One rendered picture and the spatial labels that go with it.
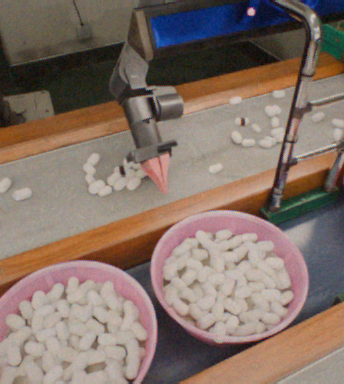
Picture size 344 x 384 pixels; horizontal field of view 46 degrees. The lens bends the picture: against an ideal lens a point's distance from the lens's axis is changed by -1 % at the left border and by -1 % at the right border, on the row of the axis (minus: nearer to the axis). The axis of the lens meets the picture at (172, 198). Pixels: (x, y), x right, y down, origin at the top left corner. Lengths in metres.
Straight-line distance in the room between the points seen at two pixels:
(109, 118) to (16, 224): 0.37
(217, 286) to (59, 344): 0.28
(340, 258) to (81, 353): 0.54
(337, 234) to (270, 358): 0.39
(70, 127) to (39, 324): 0.52
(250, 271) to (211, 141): 0.39
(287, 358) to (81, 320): 0.32
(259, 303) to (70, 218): 0.40
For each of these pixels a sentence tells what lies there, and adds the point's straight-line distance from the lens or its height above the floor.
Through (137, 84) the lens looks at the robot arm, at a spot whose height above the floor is 0.93.
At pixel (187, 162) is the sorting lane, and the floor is 0.74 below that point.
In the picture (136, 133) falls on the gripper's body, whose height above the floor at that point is 0.85.
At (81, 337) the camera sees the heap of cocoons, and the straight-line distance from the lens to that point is 0.70.
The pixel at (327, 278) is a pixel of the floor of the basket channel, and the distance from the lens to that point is 0.86.
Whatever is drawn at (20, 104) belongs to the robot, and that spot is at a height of 0.47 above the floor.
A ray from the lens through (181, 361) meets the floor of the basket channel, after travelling 0.72.
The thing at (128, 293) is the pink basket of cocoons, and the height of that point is 0.74.
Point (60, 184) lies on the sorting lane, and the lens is 0.92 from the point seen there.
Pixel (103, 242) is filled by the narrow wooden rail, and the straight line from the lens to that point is 0.75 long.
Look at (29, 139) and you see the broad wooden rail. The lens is 1.03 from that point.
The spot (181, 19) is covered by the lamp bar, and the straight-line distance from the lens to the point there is 0.71.
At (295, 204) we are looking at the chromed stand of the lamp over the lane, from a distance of 0.91.
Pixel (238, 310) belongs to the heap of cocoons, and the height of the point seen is 0.74.
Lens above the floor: 1.34
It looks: 44 degrees down
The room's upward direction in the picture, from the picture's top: straight up
